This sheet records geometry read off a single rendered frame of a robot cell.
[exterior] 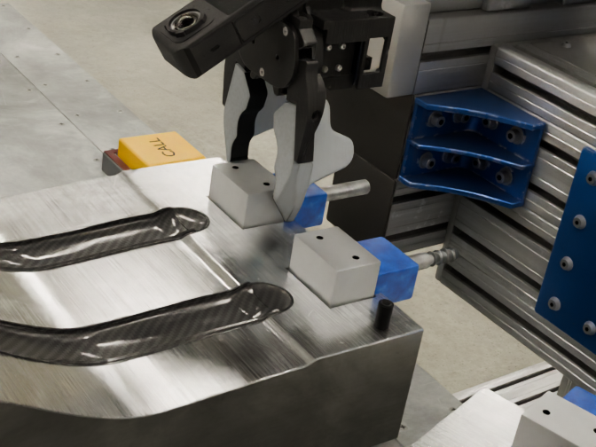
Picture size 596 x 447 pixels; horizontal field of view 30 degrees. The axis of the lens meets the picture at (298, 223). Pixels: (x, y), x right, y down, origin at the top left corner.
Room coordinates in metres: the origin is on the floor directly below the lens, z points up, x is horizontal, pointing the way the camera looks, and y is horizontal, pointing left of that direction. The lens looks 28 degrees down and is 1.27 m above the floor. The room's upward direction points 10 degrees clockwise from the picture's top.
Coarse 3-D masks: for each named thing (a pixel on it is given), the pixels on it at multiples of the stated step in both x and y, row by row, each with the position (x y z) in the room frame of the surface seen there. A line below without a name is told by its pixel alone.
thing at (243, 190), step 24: (216, 168) 0.73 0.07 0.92; (240, 168) 0.74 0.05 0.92; (264, 168) 0.74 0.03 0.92; (216, 192) 0.73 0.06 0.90; (240, 192) 0.70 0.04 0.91; (264, 192) 0.70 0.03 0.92; (312, 192) 0.74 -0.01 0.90; (336, 192) 0.77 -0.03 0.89; (360, 192) 0.79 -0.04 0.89; (240, 216) 0.70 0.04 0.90; (264, 216) 0.71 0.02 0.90; (312, 216) 0.74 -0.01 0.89
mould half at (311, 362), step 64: (64, 192) 0.71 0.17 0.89; (128, 192) 0.72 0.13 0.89; (192, 192) 0.74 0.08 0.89; (128, 256) 0.64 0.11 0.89; (192, 256) 0.65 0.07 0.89; (256, 256) 0.66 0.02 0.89; (64, 320) 0.55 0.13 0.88; (320, 320) 0.59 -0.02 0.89; (0, 384) 0.44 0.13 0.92; (64, 384) 0.48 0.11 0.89; (128, 384) 0.50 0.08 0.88; (192, 384) 0.51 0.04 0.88; (256, 384) 0.52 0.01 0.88; (320, 384) 0.55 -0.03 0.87; (384, 384) 0.59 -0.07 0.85
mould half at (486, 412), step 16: (480, 400) 0.59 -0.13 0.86; (496, 400) 0.59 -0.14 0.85; (448, 416) 0.56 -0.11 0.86; (464, 416) 0.57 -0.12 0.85; (480, 416) 0.57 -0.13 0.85; (496, 416) 0.57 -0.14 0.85; (512, 416) 0.57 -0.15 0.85; (432, 432) 0.54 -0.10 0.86; (448, 432) 0.55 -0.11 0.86; (464, 432) 0.55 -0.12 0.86; (480, 432) 0.55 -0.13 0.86; (496, 432) 0.56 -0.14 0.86; (512, 432) 0.56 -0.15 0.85
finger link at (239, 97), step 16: (240, 80) 0.75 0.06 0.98; (256, 80) 0.75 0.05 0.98; (240, 96) 0.75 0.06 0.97; (256, 96) 0.74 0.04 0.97; (272, 96) 0.77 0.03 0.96; (224, 112) 0.76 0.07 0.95; (240, 112) 0.75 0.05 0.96; (256, 112) 0.75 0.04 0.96; (272, 112) 0.78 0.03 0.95; (224, 128) 0.76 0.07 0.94; (240, 128) 0.75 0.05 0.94; (256, 128) 0.77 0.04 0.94; (272, 128) 0.78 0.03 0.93; (240, 144) 0.75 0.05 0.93; (240, 160) 0.75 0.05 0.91
